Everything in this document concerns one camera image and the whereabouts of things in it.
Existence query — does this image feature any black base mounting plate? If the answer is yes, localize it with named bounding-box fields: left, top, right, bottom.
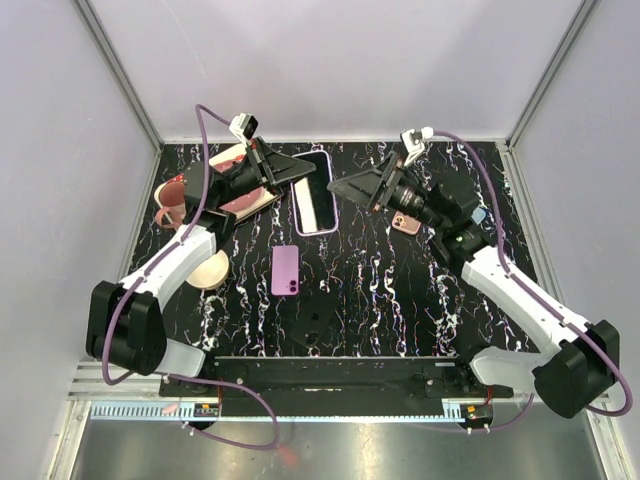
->
left=159, top=355, right=515, bottom=401

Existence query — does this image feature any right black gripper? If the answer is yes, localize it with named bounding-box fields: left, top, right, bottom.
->
left=328, top=151, right=447, bottom=232

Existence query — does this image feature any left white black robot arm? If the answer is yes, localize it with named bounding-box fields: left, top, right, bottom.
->
left=86, top=137, right=316, bottom=396

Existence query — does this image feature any beige wooden bowl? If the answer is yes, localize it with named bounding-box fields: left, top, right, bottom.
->
left=186, top=251, right=230, bottom=290

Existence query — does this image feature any pink phone case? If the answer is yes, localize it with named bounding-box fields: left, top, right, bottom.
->
left=391, top=211, right=421, bottom=236

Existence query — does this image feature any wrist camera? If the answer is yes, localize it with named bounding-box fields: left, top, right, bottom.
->
left=229, top=113, right=259, bottom=145
left=400, top=127, right=434, bottom=168

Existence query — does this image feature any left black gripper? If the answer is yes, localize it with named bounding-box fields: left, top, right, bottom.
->
left=215, top=137, right=317, bottom=209

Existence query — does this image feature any pink dotted plate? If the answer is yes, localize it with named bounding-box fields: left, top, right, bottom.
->
left=220, top=188, right=271, bottom=216

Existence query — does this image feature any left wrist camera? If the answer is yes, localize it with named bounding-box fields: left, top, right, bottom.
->
left=229, top=113, right=259, bottom=145

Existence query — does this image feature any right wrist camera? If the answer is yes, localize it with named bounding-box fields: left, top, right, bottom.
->
left=400, top=127, right=434, bottom=168

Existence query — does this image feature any cream strawberry tray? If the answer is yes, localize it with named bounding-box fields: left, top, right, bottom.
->
left=154, top=144, right=280, bottom=229

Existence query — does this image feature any light blue phone case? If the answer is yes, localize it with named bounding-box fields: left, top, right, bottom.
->
left=471, top=207, right=487, bottom=225

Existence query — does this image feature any pink mug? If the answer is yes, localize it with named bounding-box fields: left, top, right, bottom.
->
left=154, top=181, right=186, bottom=230

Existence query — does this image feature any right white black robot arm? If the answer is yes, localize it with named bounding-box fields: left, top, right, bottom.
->
left=328, top=153, right=620, bottom=419

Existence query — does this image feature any black bare phone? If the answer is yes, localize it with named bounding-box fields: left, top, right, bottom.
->
left=289, top=297, right=336, bottom=347

